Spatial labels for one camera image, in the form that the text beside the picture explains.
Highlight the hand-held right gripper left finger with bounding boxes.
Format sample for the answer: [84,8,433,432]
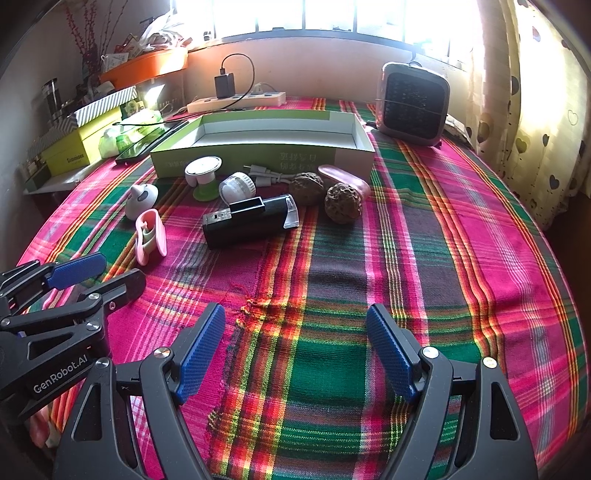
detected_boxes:
[53,302,227,480]

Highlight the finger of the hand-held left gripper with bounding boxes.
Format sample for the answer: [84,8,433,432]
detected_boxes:
[0,270,147,365]
[0,252,107,308]

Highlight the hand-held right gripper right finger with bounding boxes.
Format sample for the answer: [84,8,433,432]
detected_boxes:
[367,303,541,480]

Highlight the pink clip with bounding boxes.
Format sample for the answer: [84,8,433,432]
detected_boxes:
[135,209,168,266]

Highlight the white rounded gadget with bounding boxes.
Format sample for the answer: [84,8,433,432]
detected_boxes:
[126,184,158,221]

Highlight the black device with clear cap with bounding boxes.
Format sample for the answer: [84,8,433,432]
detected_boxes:
[202,194,300,250]

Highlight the white and green round stand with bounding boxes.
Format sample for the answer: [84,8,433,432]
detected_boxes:
[185,157,221,201]

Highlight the brown walnut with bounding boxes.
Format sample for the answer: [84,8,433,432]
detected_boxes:
[324,182,361,214]
[288,172,320,201]

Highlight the white short cable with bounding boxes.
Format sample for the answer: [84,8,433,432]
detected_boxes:
[249,165,296,188]

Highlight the green and white cardboard box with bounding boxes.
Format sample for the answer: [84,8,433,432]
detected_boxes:
[150,110,376,181]

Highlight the white flat box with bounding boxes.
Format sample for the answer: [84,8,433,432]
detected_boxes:
[23,161,114,195]

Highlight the plaid tablecloth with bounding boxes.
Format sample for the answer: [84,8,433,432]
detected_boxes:
[18,95,589,480]

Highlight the yellow-green box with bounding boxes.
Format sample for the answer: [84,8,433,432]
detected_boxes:
[28,122,125,177]

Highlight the green wet wipes pack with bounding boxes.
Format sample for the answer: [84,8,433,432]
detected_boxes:
[99,124,139,158]

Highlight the black phone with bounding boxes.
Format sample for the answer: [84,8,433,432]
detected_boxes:
[115,121,188,165]

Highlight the striped box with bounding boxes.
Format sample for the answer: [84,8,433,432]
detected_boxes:
[55,85,138,134]

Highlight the metal jar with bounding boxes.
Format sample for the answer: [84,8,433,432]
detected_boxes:
[44,79,65,121]

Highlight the orange plastic basin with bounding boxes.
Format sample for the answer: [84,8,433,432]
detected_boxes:
[99,47,189,90]

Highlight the black charger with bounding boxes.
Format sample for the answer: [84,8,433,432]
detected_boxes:
[215,69,236,99]

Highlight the white power strip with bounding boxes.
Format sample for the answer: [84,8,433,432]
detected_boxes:
[187,91,287,114]

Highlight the red flower branches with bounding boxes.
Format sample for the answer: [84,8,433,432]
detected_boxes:
[65,0,121,65]

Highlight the plastic bags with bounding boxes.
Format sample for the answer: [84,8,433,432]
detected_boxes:
[139,9,190,51]

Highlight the grey desk heater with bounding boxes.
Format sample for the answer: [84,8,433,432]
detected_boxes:
[373,61,451,147]

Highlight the heart print curtain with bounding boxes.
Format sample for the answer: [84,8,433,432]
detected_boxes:
[466,0,591,232]

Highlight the metal window grille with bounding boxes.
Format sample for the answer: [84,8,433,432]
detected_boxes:
[171,0,467,47]

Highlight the thin black cable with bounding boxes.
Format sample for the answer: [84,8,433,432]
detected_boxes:
[113,117,190,132]

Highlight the black charger cable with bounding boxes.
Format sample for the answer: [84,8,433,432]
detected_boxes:
[219,54,257,112]

